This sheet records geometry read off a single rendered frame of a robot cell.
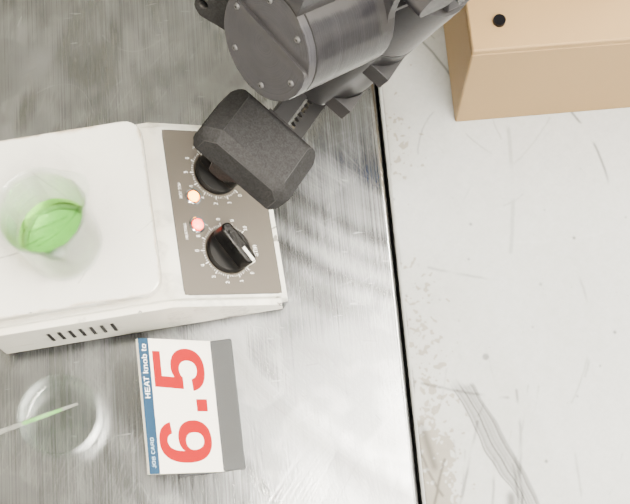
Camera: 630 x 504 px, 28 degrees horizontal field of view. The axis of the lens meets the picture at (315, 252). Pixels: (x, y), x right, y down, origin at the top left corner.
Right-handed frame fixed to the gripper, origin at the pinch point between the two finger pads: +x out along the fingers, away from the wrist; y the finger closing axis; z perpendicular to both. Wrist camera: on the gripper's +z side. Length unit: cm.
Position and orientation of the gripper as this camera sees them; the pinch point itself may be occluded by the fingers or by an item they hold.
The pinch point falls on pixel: (276, 103)
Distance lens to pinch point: 78.0
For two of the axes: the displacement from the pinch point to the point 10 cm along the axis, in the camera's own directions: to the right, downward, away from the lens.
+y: -4.6, 7.0, -5.4
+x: -4.8, 3.2, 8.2
